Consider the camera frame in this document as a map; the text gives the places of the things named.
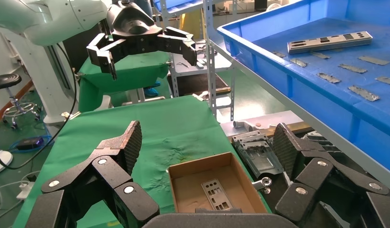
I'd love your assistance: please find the large grey metal plate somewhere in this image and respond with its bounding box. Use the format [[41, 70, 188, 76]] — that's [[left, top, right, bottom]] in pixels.
[[231, 130, 284, 179]]

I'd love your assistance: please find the silver perforated shield plate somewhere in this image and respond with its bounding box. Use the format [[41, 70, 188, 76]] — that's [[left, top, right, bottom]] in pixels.
[[201, 179, 234, 211]]

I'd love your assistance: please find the white power strip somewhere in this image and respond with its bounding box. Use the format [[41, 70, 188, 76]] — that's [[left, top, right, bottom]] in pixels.
[[16, 181, 36, 201]]

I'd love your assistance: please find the grey slotted metal bracket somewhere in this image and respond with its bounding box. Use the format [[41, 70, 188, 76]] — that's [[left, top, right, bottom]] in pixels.
[[303, 131, 341, 155]]

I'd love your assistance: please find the green table cloth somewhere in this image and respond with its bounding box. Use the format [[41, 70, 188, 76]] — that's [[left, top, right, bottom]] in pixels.
[[12, 95, 273, 228]]

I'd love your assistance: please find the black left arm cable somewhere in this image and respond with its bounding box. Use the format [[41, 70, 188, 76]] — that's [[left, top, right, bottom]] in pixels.
[[0, 42, 78, 171]]

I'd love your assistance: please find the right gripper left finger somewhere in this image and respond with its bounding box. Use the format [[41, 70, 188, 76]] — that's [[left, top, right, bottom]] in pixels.
[[25, 120, 160, 228]]

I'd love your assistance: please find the black round stool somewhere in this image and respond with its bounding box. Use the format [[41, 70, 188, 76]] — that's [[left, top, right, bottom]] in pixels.
[[0, 73, 43, 130]]

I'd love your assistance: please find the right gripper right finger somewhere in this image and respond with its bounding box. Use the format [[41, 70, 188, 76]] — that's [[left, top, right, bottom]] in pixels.
[[272, 123, 390, 228]]

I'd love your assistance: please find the white robot torso column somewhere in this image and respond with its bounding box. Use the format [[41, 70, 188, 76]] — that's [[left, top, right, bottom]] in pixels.
[[2, 27, 80, 126]]

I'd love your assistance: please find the white round stand base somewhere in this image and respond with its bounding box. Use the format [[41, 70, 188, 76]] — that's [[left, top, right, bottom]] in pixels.
[[0, 150, 13, 176]]

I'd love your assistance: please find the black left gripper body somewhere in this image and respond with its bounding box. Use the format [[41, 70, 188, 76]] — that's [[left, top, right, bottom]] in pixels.
[[107, 1, 166, 55]]

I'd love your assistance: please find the blue plastic bin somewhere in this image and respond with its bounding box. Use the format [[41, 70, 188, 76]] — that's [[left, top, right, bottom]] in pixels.
[[152, 0, 208, 14]]

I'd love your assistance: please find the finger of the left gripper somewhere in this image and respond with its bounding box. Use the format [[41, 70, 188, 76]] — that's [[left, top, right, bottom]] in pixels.
[[156, 26, 198, 67], [86, 32, 129, 81]]

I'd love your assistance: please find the blue plastic tray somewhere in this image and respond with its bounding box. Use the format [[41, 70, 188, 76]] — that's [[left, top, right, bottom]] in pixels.
[[217, 0, 390, 175]]

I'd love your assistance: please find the stack of metal shield plates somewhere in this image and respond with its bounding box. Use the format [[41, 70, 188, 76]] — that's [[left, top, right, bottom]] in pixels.
[[287, 30, 374, 55]]

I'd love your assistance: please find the black power adapter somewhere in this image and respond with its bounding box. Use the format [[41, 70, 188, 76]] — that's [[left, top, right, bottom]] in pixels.
[[16, 136, 45, 151]]

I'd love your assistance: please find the brown cardboard box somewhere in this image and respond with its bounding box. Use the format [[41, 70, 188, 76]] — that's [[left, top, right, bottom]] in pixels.
[[166, 152, 269, 215]]

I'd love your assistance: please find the background metal shelving unit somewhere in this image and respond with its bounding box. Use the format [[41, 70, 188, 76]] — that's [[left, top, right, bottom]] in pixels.
[[152, 0, 236, 98]]

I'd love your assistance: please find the green cloth covered table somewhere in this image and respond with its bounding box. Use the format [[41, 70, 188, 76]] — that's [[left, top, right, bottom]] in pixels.
[[78, 51, 171, 113]]

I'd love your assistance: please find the white plastic pipe fitting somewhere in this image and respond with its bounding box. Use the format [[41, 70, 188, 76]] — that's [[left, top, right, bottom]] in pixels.
[[233, 120, 259, 133]]

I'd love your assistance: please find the perforated white shelf post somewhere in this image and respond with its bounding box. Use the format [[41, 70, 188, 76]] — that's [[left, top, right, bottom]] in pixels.
[[204, 0, 218, 120]]

